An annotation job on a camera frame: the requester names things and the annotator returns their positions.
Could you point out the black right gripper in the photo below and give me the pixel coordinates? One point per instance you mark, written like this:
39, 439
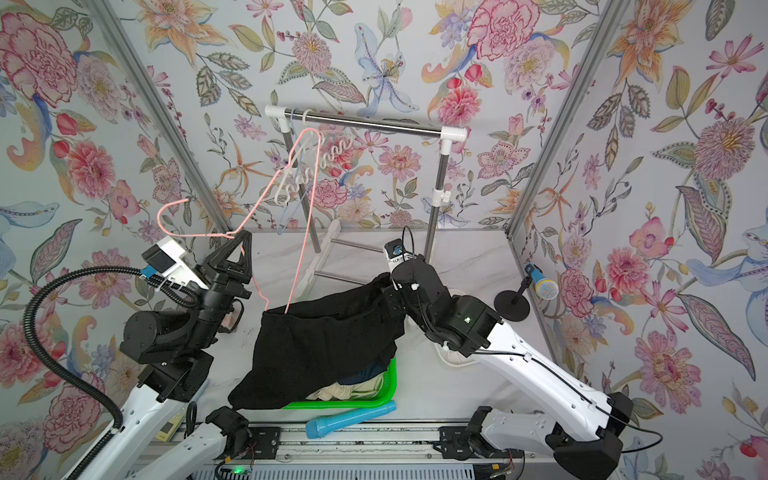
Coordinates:
398, 282

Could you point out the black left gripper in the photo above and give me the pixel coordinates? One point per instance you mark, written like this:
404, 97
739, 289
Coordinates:
224, 285

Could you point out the pink hanger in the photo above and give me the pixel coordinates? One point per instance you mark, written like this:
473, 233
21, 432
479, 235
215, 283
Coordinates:
230, 235

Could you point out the white hanger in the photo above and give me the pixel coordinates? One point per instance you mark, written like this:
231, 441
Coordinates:
321, 152

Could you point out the black shorts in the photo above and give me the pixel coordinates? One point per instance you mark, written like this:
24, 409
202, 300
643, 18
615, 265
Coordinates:
309, 345

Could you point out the beige shorts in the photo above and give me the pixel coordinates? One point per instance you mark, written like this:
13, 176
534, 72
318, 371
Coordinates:
338, 392

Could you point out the navy blue shorts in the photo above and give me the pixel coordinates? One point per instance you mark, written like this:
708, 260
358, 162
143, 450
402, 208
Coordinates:
373, 370

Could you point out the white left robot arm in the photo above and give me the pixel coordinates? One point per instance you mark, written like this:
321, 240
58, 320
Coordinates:
170, 345

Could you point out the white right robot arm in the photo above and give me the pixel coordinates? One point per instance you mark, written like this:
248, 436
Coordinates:
579, 426

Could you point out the pink small toy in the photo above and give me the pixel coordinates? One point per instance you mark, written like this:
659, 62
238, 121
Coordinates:
232, 319

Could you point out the white tray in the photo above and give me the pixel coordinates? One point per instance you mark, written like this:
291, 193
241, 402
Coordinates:
449, 354

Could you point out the blue toy microphone on stand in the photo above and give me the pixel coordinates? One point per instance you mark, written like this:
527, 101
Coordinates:
514, 305

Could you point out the green plastic basket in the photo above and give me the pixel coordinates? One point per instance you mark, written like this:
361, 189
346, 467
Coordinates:
385, 395

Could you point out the steel clothes rack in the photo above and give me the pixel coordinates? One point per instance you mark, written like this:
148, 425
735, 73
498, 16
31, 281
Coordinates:
446, 136

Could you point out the teal flashlight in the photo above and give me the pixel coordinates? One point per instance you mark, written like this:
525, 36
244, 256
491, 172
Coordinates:
324, 426

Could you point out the grey remote calculator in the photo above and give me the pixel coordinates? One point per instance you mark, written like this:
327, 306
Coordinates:
168, 431

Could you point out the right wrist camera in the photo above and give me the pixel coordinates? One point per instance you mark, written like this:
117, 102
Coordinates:
396, 253

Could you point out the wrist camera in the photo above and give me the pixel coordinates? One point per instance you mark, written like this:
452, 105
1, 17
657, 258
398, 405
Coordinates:
166, 258
396, 253

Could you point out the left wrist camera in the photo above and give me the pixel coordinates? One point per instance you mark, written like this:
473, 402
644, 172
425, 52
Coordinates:
166, 258

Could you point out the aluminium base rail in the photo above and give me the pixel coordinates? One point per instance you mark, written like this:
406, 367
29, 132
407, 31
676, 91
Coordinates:
373, 450

